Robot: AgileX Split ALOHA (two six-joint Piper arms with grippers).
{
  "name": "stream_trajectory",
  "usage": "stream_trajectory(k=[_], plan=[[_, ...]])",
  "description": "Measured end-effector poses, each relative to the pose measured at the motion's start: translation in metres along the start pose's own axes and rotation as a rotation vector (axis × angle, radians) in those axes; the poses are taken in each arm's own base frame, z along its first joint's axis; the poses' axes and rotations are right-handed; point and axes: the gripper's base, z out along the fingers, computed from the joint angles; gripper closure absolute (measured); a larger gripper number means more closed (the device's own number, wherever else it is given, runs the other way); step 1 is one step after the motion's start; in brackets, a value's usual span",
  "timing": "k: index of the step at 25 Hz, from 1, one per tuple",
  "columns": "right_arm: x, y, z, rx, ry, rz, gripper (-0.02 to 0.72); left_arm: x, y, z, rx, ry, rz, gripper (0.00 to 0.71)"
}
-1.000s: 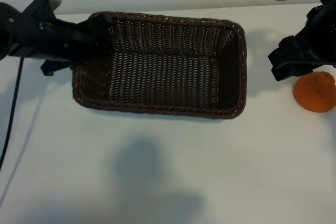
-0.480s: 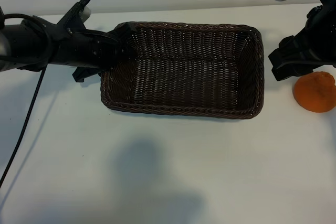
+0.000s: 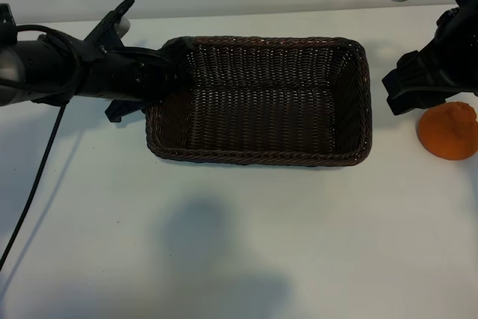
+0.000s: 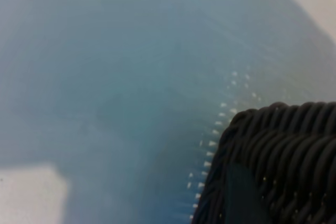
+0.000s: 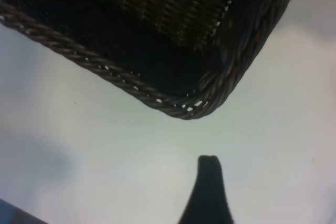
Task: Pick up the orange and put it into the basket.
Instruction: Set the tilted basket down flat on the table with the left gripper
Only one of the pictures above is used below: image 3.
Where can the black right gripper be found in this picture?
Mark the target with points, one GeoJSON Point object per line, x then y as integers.
{"type": "Point", "coordinates": [455, 57]}

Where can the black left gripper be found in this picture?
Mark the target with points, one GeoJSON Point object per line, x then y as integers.
{"type": "Point", "coordinates": [123, 76]}

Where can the orange mandarin fruit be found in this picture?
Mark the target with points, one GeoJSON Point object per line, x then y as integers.
{"type": "Point", "coordinates": [448, 136]}

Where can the dark brown wicker basket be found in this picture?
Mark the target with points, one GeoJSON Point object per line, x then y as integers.
{"type": "Point", "coordinates": [261, 121]}

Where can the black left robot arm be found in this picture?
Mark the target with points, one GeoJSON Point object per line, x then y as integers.
{"type": "Point", "coordinates": [37, 67]}

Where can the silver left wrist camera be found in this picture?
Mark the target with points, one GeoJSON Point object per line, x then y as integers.
{"type": "Point", "coordinates": [123, 24]}

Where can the black left camera mount bracket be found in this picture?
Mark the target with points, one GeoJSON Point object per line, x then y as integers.
{"type": "Point", "coordinates": [108, 27]}

